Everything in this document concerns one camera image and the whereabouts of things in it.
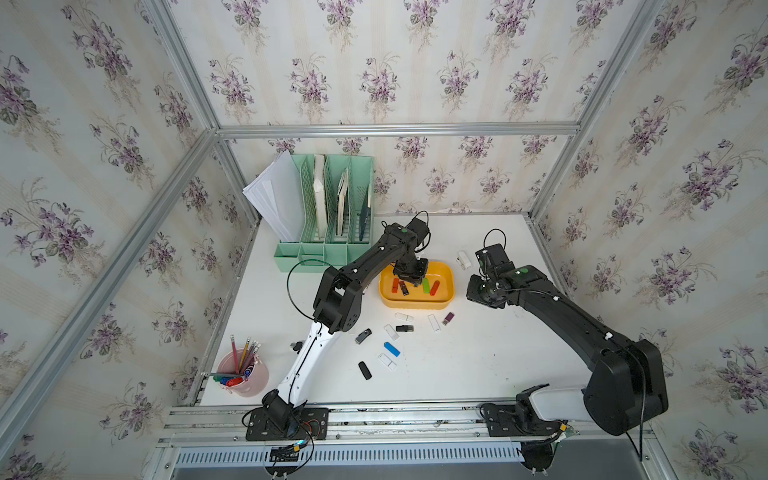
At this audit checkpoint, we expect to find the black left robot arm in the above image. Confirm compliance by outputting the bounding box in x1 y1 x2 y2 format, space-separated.
261 216 431 437

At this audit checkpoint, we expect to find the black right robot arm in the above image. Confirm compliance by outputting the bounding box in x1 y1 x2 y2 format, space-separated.
467 244 669 436

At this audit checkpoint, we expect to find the black capsule usb drive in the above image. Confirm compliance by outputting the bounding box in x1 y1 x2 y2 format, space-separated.
358 361 372 380

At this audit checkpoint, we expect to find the yellow plastic storage box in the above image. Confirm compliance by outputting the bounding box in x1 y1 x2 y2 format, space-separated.
378 261 456 310

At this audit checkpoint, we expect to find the white green-band usb drive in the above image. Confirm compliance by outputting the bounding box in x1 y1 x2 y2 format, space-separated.
395 312 414 322

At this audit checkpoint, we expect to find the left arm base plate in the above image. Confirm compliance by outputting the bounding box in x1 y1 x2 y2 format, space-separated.
245 407 330 441

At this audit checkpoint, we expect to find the white book in organizer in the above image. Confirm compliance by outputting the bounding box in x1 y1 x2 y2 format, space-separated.
312 154 328 241

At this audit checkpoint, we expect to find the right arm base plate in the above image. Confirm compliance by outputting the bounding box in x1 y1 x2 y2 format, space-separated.
479 403 562 437

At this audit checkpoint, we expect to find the black silver usb drive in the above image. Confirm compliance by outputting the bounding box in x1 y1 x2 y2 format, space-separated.
355 328 372 345

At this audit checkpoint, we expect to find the beige notebook in organizer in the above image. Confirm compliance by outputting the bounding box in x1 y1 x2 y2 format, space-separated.
335 168 350 237

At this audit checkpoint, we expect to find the white flat usb drive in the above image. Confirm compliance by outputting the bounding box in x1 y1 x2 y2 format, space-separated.
428 314 441 332

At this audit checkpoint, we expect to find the white small device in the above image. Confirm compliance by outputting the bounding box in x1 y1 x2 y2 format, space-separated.
457 251 472 270

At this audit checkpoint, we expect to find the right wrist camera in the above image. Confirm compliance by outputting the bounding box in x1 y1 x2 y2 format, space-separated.
475 243 509 276

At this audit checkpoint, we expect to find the blue usb drive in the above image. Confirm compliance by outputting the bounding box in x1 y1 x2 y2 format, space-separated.
384 342 401 358

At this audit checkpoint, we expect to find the white slider usb drive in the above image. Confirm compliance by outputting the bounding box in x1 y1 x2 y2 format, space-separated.
378 353 397 371

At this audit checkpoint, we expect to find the pink pen cup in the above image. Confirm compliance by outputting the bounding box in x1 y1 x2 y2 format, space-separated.
209 335 270 398

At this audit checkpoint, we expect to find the green desk file organizer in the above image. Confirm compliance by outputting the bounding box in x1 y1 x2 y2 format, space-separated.
274 154 374 273

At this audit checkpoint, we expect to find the aluminium front rail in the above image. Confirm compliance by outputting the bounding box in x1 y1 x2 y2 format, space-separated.
157 395 652 448

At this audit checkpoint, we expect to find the white paper stack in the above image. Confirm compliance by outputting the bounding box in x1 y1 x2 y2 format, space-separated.
242 152 305 243

